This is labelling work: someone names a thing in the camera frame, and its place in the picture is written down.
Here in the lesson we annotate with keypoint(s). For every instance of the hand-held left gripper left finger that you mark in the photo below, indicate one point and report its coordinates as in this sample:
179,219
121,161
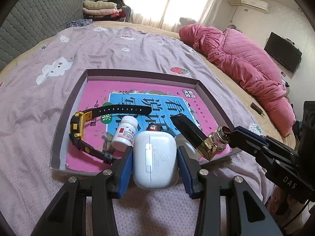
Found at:
125,174

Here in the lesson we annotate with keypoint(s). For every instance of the white pill bottle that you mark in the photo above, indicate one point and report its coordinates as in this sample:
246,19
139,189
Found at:
123,135

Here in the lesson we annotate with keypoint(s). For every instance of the pink quilted duvet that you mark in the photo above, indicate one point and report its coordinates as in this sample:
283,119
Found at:
241,64

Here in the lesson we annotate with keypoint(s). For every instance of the red and dark folded clothes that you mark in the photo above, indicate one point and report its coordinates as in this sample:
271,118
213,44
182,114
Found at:
115,18

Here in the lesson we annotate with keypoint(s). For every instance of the black flat television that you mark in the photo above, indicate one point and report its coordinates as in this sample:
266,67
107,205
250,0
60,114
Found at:
283,51

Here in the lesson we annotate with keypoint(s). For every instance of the black bag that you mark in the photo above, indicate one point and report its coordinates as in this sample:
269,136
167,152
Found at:
116,1

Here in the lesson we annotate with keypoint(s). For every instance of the white round jar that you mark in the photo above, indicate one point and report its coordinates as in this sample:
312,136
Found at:
188,150

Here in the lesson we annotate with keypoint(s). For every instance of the shallow grey cardboard box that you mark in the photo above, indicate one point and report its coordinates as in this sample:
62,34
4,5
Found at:
147,78

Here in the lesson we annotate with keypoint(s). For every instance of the cream folded blanket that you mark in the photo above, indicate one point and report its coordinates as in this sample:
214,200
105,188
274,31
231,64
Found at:
98,5

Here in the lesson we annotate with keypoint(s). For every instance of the pink and blue book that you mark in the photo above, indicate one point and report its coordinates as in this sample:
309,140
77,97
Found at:
98,91

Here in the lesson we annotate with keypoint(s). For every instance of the white air conditioner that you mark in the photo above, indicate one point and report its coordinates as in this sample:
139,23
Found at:
255,3

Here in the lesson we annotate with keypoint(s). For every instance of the white sheer curtain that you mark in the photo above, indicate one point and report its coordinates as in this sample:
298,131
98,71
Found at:
152,2

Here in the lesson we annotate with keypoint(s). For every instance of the black gold perfume bottle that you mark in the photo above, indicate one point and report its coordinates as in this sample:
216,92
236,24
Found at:
189,132

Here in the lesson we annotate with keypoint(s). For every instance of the blue floral cloth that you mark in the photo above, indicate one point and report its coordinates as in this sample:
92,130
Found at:
79,24

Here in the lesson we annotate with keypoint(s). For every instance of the grey pillow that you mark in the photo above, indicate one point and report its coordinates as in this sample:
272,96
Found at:
187,22

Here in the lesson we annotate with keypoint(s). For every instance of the black and yellow wristwatch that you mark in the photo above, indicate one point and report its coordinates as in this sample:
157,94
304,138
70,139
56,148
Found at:
76,127

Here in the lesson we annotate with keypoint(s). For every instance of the red and black lighter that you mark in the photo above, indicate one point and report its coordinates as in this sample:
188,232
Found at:
153,127

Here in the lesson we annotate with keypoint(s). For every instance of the pink folded blanket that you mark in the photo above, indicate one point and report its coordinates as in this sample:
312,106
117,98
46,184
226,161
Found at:
102,12

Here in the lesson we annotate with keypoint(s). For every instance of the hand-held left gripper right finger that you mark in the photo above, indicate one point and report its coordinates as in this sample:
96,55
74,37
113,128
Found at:
185,174

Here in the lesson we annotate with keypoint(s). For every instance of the grey quilted headboard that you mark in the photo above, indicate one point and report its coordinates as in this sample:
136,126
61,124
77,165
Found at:
37,17

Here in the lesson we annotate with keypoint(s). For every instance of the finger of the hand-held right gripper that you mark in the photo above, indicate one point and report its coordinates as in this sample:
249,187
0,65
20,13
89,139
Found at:
280,150
246,140

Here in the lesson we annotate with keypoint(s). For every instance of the purple printed bed sheet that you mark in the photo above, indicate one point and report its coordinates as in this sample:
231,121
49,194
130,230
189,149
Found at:
37,115

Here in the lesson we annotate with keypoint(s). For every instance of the white earbuds case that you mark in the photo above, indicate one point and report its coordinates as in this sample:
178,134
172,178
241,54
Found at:
157,159

